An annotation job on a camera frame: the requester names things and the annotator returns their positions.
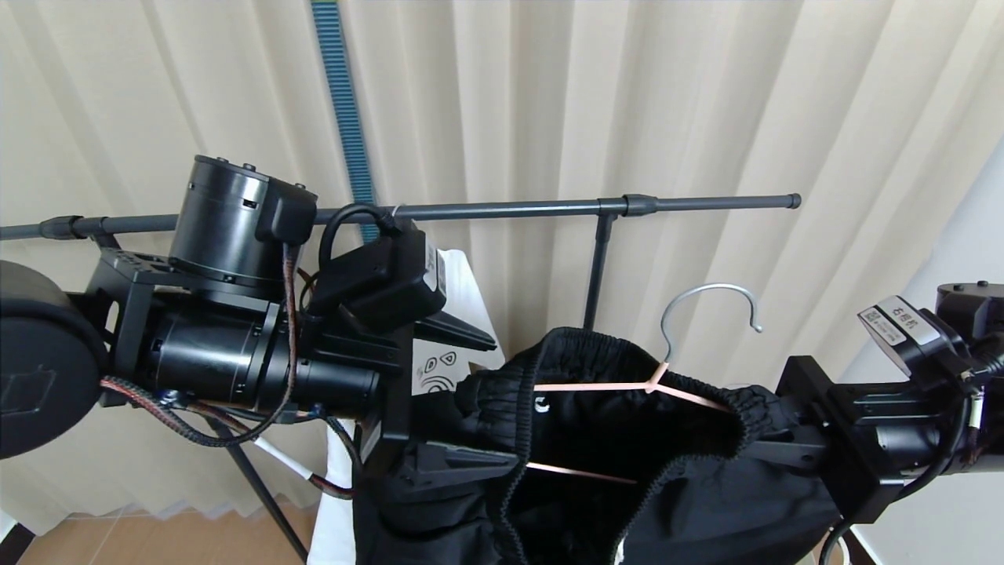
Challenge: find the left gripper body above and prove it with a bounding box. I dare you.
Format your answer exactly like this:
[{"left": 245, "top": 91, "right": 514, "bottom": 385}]
[{"left": 144, "top": 302, "right": 418, "bottom": 481}]

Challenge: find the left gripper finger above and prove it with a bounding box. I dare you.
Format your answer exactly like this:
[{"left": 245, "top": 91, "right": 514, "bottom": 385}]
[
  {"left": 412, "top": 309, "right": 499, "bottom": 353},
  {"left": 398, "top": 440, "right": 520, "bottom": 497}
]

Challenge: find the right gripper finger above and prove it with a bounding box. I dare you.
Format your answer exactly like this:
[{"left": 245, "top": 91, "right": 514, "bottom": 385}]
[{"left": 744, "top": 438, "right": 828, "bottom": 473}]

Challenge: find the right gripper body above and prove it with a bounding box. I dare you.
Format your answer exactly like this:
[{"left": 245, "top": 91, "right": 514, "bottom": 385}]
[{"left": 775, "top": 355, "right": 946, "bottom": 525}]

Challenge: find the white printed t-shirt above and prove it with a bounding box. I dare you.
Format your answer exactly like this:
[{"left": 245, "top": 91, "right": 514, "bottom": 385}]
[{"left": 307, "top": 249, "right": 507, "bottom": 565}]

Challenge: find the black garment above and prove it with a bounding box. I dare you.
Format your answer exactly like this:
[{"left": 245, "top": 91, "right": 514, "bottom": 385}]
[{"left": 353, "top": 327, "right": 845, "bottom": 565}]

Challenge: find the black clothes rack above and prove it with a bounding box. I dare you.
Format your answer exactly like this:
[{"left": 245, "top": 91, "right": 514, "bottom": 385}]
[{"left": 0, "top": 193, "right": 802, "bottom": 565}]

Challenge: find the window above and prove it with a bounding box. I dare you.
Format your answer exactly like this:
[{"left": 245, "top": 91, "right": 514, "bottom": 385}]
[{"left": 310, "top": 0, "right": 381, "bottom": 244}]

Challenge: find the beige curtain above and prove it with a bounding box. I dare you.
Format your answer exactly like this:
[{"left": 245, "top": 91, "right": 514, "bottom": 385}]
[
  {"left": 337, "top": 0, "right": 1004, "bottom": 385},
  {"left": 0, "top": 0, "right": 377, "bottom": 519}
]

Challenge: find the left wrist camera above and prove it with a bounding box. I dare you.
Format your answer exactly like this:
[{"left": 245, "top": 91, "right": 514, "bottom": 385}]
[{"left": 302, "top": 220, "right": 448, "bottom": 332}]

